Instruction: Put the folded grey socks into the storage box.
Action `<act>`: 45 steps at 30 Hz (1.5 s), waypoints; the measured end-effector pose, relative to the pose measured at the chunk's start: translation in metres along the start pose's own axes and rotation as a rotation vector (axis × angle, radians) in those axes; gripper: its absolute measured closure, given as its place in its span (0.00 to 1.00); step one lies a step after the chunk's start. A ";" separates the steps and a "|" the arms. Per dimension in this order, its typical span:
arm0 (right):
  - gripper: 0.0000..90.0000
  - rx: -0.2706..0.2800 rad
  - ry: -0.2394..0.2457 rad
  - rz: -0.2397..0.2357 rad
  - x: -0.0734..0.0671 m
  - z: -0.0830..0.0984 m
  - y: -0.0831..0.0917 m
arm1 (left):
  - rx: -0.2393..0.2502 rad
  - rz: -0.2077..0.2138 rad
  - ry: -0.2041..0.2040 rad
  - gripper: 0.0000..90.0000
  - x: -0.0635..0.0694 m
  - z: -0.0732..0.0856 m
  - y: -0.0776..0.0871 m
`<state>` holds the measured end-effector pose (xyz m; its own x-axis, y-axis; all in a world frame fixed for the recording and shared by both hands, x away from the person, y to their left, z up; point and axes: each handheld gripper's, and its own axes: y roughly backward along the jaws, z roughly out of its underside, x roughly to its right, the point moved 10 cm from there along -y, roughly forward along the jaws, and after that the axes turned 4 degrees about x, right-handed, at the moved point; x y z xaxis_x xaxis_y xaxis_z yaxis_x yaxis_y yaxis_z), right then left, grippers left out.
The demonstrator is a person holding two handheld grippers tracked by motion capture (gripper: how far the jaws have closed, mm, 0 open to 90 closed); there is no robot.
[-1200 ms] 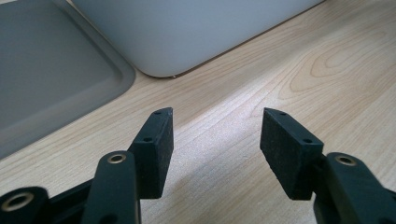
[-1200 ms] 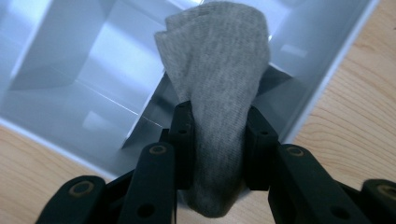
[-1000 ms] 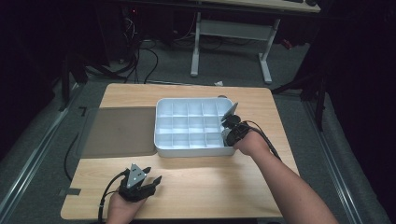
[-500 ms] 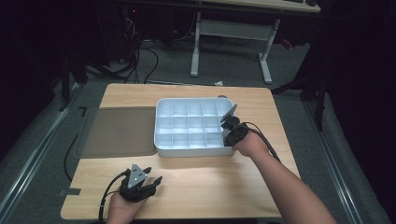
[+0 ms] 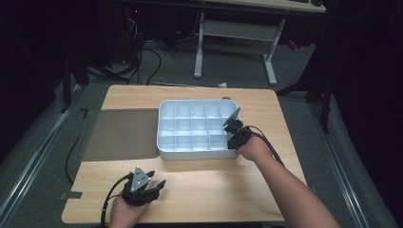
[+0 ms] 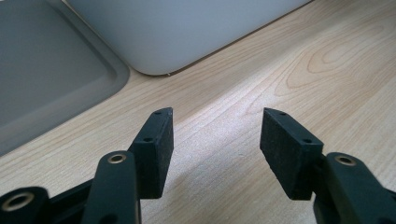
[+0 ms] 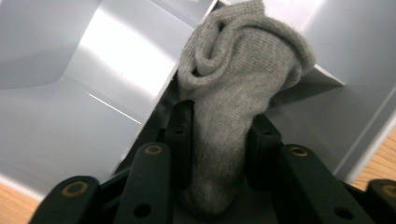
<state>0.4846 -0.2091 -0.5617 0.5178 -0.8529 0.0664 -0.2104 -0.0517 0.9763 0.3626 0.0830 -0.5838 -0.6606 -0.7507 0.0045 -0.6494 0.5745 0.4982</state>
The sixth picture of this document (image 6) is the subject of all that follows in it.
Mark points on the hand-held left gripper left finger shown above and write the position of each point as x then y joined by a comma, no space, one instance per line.
154,155

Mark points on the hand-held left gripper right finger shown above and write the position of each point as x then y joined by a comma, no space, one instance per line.
289,152

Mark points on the white compartment organizer box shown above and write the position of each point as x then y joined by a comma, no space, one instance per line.
174,31

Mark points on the grey flat mat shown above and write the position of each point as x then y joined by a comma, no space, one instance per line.
46,65

